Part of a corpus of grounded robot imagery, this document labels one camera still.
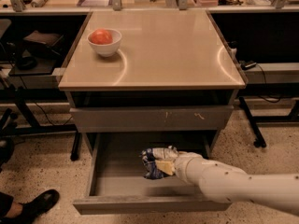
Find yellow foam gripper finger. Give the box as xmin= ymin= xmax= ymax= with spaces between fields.
xmin=155 ymin=160 xmax=175 ymax=175

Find blue chip bag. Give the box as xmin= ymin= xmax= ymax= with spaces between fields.
xmin=140 ymin=146 xmax=178 ymax=180

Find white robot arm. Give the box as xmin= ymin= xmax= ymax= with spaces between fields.
xmin=155 ymin=153 xmax=299 ymax=216

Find open grey middle drawer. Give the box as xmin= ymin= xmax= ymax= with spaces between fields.
xmin=74 ymin=132 xmax=229 ymax=215

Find closed grey top drawer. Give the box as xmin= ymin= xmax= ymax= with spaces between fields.
xmin=70 ymin=105 xmax=233 ymax=133

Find grey drawer cabinet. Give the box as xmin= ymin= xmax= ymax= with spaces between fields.
xmin=59 ymin=9 xmax=246 ymax=151

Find black table leg left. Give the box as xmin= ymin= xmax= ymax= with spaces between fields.
xmin=70 ymin=133 xmax=81 ymax=161

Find black table leg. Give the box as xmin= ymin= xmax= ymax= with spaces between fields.
xmin=70 ymin=133 xmax=81 ymax=161
xmin=239 ymin=97 xmax=266 ymax=147

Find black table leg right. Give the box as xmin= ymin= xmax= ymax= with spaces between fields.
xmin=239 ymin=97 xmax=266 ymax=147

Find black shoe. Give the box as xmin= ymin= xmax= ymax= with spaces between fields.
xmin=0 ymin=189 xmax=60 ymax=224

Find black power adapter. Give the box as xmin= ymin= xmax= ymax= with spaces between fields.
xmin=240 ymin=61 xmax=257 ymax=70

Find white ceramic bowl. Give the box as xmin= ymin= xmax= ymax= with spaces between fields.
xmin=87 ymin=28 xmax=122 ymax=57

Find red apple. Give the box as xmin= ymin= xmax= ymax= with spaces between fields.
xmin=90 ymin=29 xmax=113 ymax=45

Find black office chair base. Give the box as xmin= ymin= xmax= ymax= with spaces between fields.
xmin=0 ymin=108 xmax=17 ymax=173

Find dark folded cloth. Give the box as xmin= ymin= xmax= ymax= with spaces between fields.
xmin=23 ymin=30 xmax=64 ymax=52

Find black headphones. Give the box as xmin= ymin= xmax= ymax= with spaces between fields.
xmin=15 ymin=46 xmax=37 ymax=70

